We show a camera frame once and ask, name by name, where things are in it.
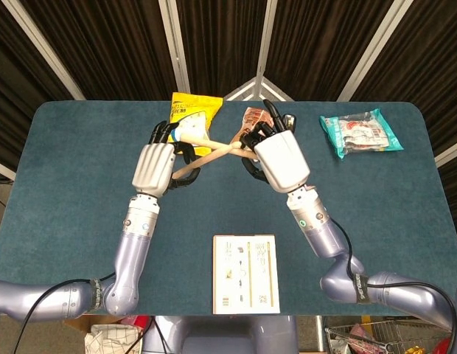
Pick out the plain wooden drumstick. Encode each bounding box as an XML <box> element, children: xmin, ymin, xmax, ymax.
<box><xmin>175</xmin><ymin>140</ymin><xmax>244</xmax><ymax>178</ymax></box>

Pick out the blue-grey robot torso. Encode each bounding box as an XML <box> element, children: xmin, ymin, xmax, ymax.
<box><xmin>142</xmin><ymin>315</ymin><xmax>299</xmax><ymax>354</ymax></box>

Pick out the black torso cable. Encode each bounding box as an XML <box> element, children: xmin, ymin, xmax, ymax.
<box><xmin>150</xmin><ymin>315</ymin><xmax>167</xmax><ymax>354</ymax></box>

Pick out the yellow snack bag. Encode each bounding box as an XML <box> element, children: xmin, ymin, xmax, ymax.
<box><xmin>169</xmin><ymin>91</ymin><xmax>224</xmax><ymax>158</ymax></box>

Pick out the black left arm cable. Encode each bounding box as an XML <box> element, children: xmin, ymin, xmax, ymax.
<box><xmin>13</xmin><ymin>271</ymin><xmax>116</xmax><ymax>354</ymax></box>

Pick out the white screen bottom rail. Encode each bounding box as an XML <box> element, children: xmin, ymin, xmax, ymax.
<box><xmin>223</xmin><ymin>76</ymin><xmax>288</xmax><ymax>103</ymax></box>

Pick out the red round object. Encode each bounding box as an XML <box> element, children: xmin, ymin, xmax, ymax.
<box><xmin>433</xmin><ymin>333</ymin><xmax>457</xmax><ymax>354</ymax></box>

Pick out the white checkered cloth bag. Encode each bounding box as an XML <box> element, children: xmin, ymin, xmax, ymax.
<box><xmin>84</xmin><ymin>323</ymin><xmax>143</xmax><ymax>354</ymax></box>

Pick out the white instruction card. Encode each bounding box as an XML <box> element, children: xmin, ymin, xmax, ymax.
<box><xmin>212</xmin><ymin>234</ymin><xmax>281</xmax><ymax>316</ymax></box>

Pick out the black velcro cable strap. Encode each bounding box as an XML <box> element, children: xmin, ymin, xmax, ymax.
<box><xmin>355</xmin><ymin>273</ymin><xmax>370</xmax><ymax>305</ymax></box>
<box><xmin>88</xmin><ymin>278</ymin><xmax>103</xmax><ymax>314</ymax></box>

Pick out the blue velvet table cover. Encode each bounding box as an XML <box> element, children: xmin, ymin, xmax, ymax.
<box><xmin>0</xmin><ymin>100</ymin><xmax>457</xmax><ymax>317</ymax></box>

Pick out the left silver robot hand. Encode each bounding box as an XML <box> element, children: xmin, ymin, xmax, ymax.
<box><xmin>130</xmin><ymin>119</ymin><xmax>203</xmax><ymax>196</ymax></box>

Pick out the metal wire basket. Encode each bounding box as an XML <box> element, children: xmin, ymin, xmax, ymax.
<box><xmin>324</xmin><ymin>319</ymin><xmax>454</xmax><ymax>354</ymax></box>

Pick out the pink plastic bag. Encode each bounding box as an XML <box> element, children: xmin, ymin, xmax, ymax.
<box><xmin>348</xmin><ymin>323</ymin><xmax>377</xmax><ymax>344</ymax></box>

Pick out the white screen frame post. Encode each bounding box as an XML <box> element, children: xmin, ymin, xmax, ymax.
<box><xmin>1</xmin><ymin>0</ymin><xmax>86</xmax><ymax>101</ymax></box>
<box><xmin>0</xmin><ymin>157</ymin><xmax>18</xmax><ymax>182</ymax></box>
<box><xmin>254</xmin><ymin>0</ymin><xmax>280</xmax><ymax>100</ymax></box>
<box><xmin>337</xmin><ymin>0</ymin><xmax>406</xmax><ymax>103</ymax></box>
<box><xmin>157</xmin><ymin>0</ymin><xmax>192</xmax><ymax>94</ymax></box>
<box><xmin>433</xmin><ymin>146</ymin><xmax>457</xmax><ymax>170</ymax></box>

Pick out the dark brown pleated curtain panel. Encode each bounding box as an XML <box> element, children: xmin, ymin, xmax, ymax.
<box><xmin>267</xmin><ymin>0</ymin><xmax>394</xmax><ymax>103</ymax></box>
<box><xmin>20</xmin><ymin>0</ymin><xmax>178</xmax><ymax>101</ymax></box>
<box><xmin>176</xmin><ymin>0</ymin><xmax>269</xmax><ymax>100</ymax></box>
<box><xmin>352</xmin><ymin>0</ymin><xmax>457</xmax><ymax>156</ymax></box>
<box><xmin>0</xmin><ymin>0</ymin><xmax>82</xmax><ymax>163</ymax></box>

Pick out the white table leg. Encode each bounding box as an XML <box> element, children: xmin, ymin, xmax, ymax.
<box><xmin>315</xmin><ymin>316</ymin><xmax>324</xmax><ymax>354</ymax></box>

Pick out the wooden drumstick with black ring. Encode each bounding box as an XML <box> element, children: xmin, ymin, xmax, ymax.
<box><xmin>176</xmin><ymin>131</ymin><xmax>259</xmax><ymax>160</ymax></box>

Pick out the teal snack bag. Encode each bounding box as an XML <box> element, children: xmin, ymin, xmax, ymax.
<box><xmin>319</xmin><ymin>108</ymin><xmax>405</xmax><ymax>160</ymax></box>

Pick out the orange spouted sauce pouch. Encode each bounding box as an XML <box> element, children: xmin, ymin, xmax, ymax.
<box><xmin>230</xmin><ymin>106</ymin><xmax>273</xmax><ymax>148</ymax></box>

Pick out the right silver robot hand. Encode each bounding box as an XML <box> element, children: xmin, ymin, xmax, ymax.
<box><xmin>238</xmin><ymin>97</ymin><xmax>312</xmax><ymax>194</ymax></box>

